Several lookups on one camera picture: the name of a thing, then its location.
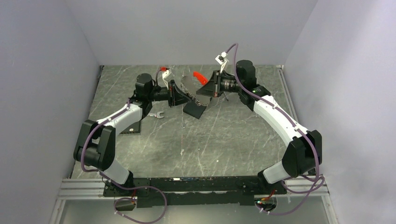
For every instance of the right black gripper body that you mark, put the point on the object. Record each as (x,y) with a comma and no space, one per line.
(229,84)

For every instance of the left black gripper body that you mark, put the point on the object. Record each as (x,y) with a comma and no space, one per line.
(159,94)

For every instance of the red and white keychain tag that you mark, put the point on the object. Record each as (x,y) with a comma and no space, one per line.
(189,88)

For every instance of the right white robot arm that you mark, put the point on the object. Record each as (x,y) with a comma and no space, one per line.
(304,147)

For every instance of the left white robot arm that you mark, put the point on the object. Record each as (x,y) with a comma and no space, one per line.
(96,144)

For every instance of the black rectangular block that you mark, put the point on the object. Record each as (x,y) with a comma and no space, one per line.
(194,110)

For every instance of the silver open-end wrench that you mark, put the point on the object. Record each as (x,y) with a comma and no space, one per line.
(159,115)

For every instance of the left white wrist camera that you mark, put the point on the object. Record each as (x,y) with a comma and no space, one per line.
(166,75)

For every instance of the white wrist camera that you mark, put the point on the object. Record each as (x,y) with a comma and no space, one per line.
(222,60)
(166,75)

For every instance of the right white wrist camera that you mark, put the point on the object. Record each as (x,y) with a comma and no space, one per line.
(222,60)

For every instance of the black network switch box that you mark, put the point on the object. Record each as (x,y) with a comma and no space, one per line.
(134,128)

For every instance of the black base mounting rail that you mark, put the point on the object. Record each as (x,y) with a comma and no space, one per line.
(242,190)

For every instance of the aluminium frame rail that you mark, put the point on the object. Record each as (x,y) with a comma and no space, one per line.
(74,189)

